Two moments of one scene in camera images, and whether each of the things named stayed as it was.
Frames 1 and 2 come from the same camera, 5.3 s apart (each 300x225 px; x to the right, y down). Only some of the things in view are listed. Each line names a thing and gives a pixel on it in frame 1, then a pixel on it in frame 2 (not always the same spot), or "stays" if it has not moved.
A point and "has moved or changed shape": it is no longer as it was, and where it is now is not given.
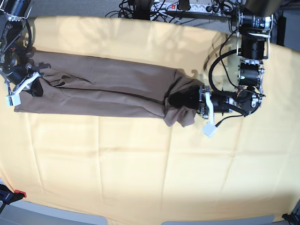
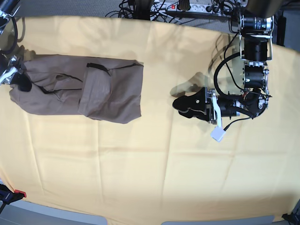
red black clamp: [7, 197] stays
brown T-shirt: [75, 82] has moved or changed shape
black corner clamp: [293, 219] stays
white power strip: [194, 8] stays
